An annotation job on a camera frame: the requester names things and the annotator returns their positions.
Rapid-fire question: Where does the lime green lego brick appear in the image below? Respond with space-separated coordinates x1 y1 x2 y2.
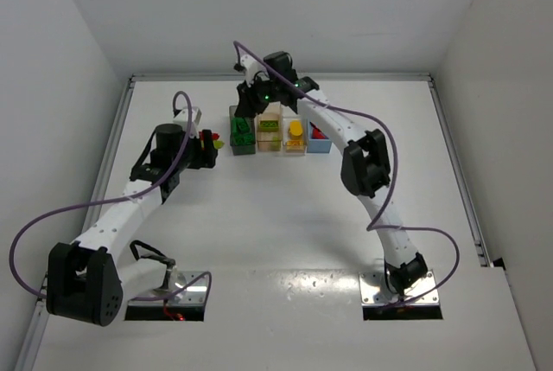
257 119 280 132

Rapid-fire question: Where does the small lime green lego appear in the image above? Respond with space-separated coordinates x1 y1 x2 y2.
270 139 281 150

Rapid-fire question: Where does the yellow round lego piece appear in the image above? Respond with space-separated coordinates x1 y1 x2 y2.
289 120 303 138

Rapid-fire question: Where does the red curved lego piece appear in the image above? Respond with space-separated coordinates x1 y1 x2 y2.
310 126 327 140

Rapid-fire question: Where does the lime curved lego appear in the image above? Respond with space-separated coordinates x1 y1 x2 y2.
213 140 225 150

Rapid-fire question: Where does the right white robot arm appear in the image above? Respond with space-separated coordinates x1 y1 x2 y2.
234 51 428 300

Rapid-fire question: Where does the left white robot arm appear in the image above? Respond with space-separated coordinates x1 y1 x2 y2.
46 124 218 327

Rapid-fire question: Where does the orange transparent container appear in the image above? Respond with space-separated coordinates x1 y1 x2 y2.
256 103 283 152

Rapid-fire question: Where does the grey transparent container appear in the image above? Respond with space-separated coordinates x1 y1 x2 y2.
229 106 257 156

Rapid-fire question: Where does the clear transparent container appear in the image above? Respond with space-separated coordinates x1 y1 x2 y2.
282 108 307 157

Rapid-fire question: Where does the blue container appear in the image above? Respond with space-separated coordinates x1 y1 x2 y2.
307 120 332 154

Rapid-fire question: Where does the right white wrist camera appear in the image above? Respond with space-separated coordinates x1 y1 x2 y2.
233 54 264 85

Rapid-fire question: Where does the left aluminium frame rail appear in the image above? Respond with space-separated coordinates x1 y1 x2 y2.
71 74 135 268

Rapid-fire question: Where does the back aluminium frame rail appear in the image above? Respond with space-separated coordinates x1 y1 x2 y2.
130 72 432 82

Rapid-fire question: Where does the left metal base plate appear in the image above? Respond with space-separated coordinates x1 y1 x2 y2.
129 271 213 308

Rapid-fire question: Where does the metal base plate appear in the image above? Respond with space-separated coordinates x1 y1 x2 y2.
129 271 213 308
359 270 440 307

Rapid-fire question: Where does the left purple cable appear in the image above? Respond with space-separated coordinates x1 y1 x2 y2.
9 91 213 303

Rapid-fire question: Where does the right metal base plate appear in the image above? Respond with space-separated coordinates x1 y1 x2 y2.
359 270 440 307

